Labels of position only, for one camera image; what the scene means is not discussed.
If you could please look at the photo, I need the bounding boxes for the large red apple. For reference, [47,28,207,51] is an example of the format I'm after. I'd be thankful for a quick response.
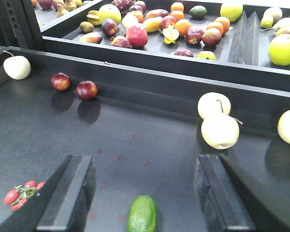
[126,23,148,48]

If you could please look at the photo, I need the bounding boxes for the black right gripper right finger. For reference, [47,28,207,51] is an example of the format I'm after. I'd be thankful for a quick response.
[193,154,290,232]

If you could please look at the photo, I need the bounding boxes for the dark red plum left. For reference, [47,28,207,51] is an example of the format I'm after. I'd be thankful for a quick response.
[51,72,72,92]

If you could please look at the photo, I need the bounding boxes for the pale pear far left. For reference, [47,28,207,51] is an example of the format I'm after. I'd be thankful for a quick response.
[3,50,31,80]

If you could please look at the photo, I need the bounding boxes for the black wooden fruit stand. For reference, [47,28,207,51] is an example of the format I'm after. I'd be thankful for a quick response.
[0,0,290,232]

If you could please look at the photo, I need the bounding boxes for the large green apple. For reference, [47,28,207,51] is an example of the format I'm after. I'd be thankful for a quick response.
[268,34,290,66]

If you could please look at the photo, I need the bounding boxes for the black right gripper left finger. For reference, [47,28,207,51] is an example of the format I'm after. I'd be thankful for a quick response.
[0,155,96,232]

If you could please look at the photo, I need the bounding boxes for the pale pear rear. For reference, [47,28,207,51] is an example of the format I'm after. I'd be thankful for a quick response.
[197,92,231,119]

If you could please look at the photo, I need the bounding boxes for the red cherry tomato bunch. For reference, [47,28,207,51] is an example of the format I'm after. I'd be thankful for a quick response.
[3,180,46,211]

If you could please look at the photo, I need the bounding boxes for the dark red plum right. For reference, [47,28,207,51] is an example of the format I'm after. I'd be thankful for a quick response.
[76,81,98,101]

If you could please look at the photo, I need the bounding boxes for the dark red plum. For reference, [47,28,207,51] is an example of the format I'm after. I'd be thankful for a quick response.
[76,81,98,101]
[51,72,72,92]

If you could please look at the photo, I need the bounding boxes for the green avocado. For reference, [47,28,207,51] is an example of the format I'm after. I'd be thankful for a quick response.
[127,195,158,232]

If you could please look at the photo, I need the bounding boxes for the pale pear front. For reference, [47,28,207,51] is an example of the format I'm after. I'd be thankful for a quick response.
[201,114,243,150]

